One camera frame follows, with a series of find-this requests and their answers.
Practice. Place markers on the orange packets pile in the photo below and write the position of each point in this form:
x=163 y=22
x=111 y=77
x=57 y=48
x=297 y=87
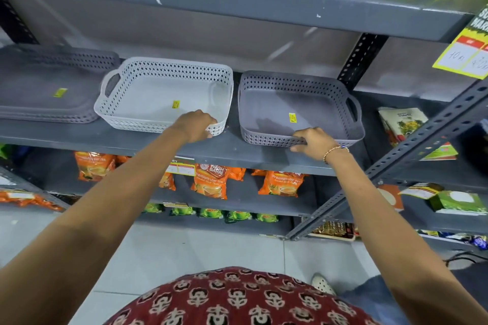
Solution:
x=23 y=199

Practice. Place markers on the green red flat packet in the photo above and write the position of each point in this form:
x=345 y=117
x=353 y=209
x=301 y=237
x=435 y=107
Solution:
x=442 y=152

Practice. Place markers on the small shelf price label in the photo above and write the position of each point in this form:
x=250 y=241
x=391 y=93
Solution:
x=176 y=205

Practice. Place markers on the red patterned garment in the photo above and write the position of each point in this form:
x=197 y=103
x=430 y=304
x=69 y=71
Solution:
x=236 y=298

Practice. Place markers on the person's left forearm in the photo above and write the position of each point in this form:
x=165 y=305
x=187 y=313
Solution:
x=95 y=222

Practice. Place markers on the yellow hanging price sign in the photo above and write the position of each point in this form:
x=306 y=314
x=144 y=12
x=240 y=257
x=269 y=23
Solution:
x=459 y=56

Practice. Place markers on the green white box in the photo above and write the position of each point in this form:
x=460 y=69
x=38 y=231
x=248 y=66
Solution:
x=459 y=202

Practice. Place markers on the grey perforated plastic basket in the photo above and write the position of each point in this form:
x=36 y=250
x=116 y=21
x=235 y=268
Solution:
x=286 y=104

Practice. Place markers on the white perforated shoe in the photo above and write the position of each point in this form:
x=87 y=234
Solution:
x=323 y=284

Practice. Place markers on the person's right forearm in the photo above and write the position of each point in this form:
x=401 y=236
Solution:
x=381 y=222

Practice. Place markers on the orange white packet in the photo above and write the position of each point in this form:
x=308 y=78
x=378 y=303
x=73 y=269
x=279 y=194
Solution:
x=390 y=197

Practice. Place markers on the white green printed packet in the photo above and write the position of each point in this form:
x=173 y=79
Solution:
x=402 y=123

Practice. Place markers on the person's right thumb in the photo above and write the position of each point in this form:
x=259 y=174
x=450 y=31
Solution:
x=297 y=148

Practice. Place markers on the person's right hand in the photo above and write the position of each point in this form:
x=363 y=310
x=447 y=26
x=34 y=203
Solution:
x=316 y=145

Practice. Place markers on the blue shiny packet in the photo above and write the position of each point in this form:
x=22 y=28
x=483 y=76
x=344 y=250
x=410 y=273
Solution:
x=478 y=241

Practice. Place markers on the grey slotted-angle shelf rack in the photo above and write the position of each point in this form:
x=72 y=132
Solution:
x=419 y=138

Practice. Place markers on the stack of dark grey baskets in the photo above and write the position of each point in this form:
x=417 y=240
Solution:
x=38 y=81

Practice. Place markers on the row of orange tea packets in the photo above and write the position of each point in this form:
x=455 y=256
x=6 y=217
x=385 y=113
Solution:
x=209 y=182

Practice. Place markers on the white perforated plastic basket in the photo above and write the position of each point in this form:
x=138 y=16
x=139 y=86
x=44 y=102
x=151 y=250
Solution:
x=152 y=96

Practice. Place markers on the person's left hand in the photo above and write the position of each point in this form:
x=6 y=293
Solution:
x=192 y=126

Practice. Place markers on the green tea packet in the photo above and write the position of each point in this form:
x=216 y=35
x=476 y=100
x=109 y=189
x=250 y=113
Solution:
x=210 y=213
x=238 y=215
x=182 y=211
x=267 y=217
x=153 y=208

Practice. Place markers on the blue jeans leg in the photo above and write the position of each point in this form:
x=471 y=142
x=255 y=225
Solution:
x=368 y=302

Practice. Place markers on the red green shelf price label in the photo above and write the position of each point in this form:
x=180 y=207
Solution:
x=181 y=166

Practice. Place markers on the person's left fingers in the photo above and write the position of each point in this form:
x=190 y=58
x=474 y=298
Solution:
x=209 y=124

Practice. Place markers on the white yellow green packet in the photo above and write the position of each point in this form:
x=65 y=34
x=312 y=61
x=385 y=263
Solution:
x=419 y=190

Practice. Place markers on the brown gold boxes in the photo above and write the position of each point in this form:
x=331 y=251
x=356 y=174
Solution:
x=335 y=229

